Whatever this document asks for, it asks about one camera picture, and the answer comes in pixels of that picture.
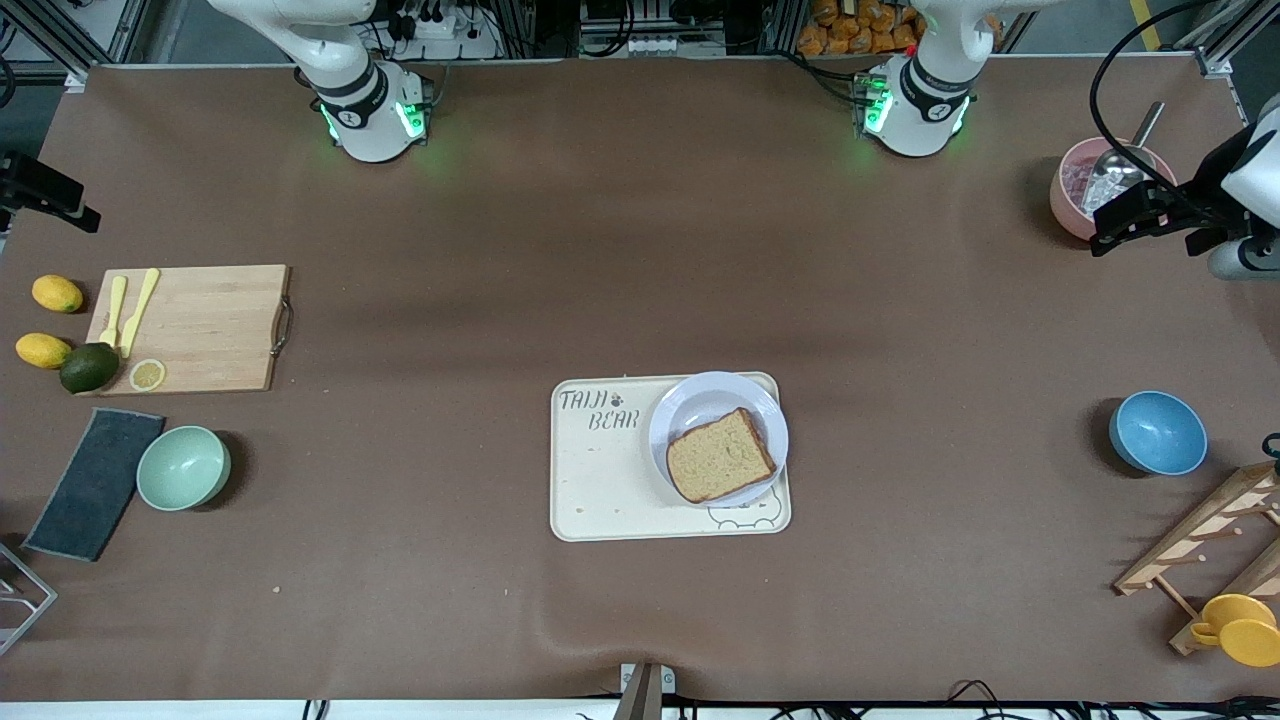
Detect pale lilac round plate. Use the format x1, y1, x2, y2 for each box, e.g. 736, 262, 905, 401
647, 371, 790, 509

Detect plain toast bread slice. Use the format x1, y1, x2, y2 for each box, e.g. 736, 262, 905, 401
665, 406, 779, 505

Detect clear ice cubes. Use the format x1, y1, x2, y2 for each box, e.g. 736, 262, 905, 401
1064, 160, 1136, 216

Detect metal scoop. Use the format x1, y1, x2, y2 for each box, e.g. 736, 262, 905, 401
1085, 101, 1167, 193

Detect pink bowl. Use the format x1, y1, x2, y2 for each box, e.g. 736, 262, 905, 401
1049, 137, 1180, 242

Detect yellow lemon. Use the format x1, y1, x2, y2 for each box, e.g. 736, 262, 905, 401
31, 275, 85, 314
15, 333, 74, 370

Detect pale yellow plastic fork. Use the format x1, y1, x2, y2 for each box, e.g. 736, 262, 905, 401
98, 275, 129, 350

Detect pale yellow plastic knife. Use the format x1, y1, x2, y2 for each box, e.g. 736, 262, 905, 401
119, 268, 161, 359

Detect dark green lime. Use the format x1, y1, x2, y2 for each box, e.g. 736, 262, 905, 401
59, 342, 120, 394

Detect wooden cutting board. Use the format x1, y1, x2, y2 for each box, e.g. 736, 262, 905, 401
85, 264, 294, 397

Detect blue bowl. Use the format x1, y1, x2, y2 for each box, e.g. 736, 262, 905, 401
1108, 390, 1209, 477

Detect dark grey cloth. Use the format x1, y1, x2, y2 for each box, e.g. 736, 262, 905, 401
22, 407, 166, 563

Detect mint green bowl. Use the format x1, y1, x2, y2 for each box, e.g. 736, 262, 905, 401
136, 425, 232, 512

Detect wooden peg rack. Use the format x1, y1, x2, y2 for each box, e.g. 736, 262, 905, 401
1112, 460, 1280, 657

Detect orange pastries pile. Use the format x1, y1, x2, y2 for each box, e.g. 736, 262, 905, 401
797, 0, 926, 57

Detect white power strip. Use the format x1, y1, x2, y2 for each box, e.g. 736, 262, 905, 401
393, 0, 503, 61

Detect yellow cup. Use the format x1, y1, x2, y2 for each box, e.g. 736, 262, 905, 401
1189, 593, 1280, 669

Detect cream bear print tray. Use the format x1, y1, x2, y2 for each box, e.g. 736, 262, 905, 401
549, 372, 793, 543

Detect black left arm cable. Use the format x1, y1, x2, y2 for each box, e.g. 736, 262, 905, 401
1088, 0, 1280, 223

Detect aluminium frame rail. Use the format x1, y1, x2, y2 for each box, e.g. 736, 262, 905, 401
0, 0, 153, 89
1180, 0, 1280, 79

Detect metal wire rack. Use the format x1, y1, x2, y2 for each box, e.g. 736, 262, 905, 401
0, 543, 59, 659

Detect grey metal bracket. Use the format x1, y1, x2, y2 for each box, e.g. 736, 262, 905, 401
612, 662, 678, 720

